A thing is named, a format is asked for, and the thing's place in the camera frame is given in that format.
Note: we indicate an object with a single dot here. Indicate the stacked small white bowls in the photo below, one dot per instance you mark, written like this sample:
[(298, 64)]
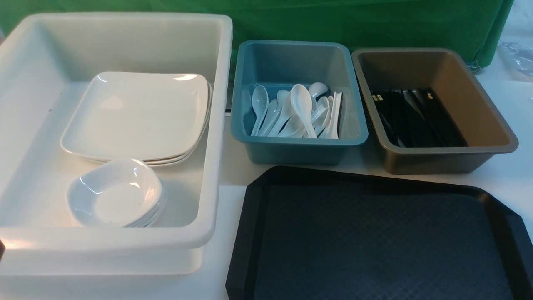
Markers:
[(120, 193)]

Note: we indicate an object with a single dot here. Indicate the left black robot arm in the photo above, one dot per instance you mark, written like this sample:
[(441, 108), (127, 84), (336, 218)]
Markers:
[(2, 249)]

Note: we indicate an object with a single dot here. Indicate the pile of black chopsticks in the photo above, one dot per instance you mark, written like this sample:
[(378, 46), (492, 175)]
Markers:
[(417, 118)]

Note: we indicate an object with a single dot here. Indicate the teal plastic bin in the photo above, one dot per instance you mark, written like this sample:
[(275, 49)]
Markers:
[(279, 65)]

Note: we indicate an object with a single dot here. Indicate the black serving tray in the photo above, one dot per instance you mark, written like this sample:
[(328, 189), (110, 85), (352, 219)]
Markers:
[(309, 234)]

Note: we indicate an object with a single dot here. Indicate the clear plastic sheet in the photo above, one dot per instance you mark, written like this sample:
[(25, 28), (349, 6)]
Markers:
[(518, 60)]

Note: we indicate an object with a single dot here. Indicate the large white plastic tub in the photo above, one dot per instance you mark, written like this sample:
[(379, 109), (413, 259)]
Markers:
[(47, 62)]

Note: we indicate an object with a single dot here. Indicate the brown plastic bin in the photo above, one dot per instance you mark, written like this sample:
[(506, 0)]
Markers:
[(485, 130)]

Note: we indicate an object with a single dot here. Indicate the pile of white spoons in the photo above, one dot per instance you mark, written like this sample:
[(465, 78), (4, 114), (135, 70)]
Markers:
[(302, 112)]

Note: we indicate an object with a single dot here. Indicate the white square rice plate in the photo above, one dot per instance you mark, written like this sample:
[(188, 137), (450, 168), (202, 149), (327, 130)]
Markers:
[(137, 112)]

